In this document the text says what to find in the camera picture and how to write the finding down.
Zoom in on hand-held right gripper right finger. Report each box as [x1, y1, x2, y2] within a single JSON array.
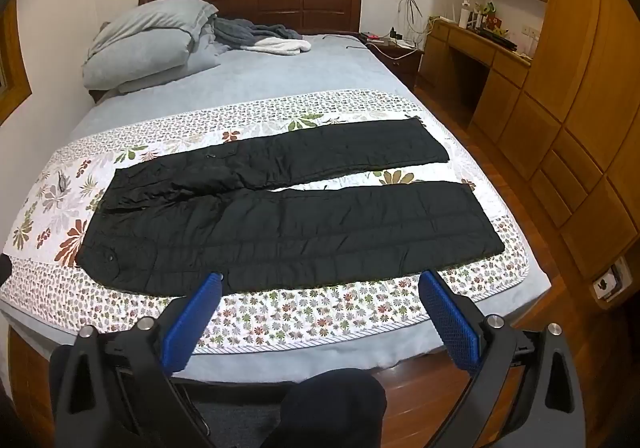
[[419, 272, 586, 448]]

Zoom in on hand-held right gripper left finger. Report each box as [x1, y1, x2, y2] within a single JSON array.
[[50, 272, 226, 448]]

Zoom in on black pants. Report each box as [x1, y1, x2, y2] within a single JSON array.
[[75, 117, 505, 293]]

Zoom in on floral quilt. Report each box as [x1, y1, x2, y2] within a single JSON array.
[[0, 88, 530, 356]]

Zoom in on person's leg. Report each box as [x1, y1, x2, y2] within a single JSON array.
[[260, 368, 388, 448]]

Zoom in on grey-blue pillow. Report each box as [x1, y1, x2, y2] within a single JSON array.
[[82, 30, 203, 91], [117, 52, 223, 94]]

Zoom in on wooden nightstand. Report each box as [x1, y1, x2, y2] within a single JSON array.
[[360, 32, 425, 88]]

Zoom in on bed with grey-blue sheet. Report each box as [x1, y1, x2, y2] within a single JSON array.
[[0, 30, 553, 381]]

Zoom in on wooden wardrobe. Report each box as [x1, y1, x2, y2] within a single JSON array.
[[472, 0, 640, 309]]

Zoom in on wooden desk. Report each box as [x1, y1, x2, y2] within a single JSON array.
[[417, 18, 533, 129]]

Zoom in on white towel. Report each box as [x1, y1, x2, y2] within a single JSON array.
[[245, 38, 312, 56]]

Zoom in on dark grey blanket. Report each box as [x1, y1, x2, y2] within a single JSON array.
[[212, 18, 303, 51]]

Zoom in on grey pillows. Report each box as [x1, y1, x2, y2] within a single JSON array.
[[89, 0, 219, 59]]

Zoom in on wooden framed window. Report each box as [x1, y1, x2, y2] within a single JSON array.
[[0, 2, 32, 125]]

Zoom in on wooden headboard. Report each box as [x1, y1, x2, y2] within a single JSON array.
[[138, 0, 363, 34]]

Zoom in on wall socket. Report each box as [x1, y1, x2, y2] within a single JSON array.
[[592, 258, 632, 301]]

